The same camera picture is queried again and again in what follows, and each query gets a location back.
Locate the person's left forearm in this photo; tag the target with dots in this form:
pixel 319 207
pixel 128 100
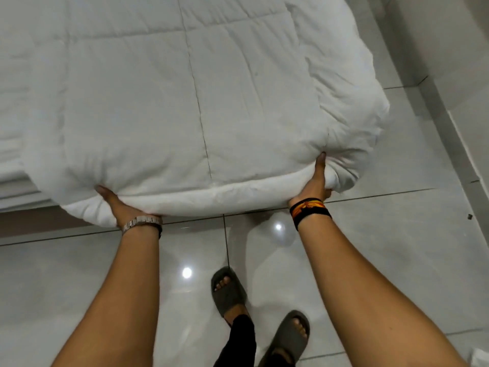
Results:
pixel 114 301

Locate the person's right foot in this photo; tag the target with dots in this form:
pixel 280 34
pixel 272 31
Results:
pixel 300 326

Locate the person's right forearm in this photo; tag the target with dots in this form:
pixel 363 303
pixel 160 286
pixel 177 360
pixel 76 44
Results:
pixel 363 294

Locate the silver wristwatch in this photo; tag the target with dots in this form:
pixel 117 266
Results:
pixel 139 221

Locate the person's right hand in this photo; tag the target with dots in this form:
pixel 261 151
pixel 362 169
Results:
pixel 315 191

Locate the black orange wristband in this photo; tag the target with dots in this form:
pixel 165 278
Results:
pixel 309 214

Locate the black trousers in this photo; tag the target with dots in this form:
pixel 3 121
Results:
pixel 238 344

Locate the white bed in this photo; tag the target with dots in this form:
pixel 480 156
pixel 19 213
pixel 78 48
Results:
pixel 23 198

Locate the person's left hand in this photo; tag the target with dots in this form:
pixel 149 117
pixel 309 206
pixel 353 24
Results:
pixel 122 212

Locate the person's foot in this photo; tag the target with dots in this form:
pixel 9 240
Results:
pixel 300 326
pixel 222 283

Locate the person's left foot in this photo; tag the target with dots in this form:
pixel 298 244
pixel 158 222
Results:
pixel 222 283

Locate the white quilted duvet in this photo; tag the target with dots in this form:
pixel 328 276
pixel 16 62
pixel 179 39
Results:
pixel 153 91

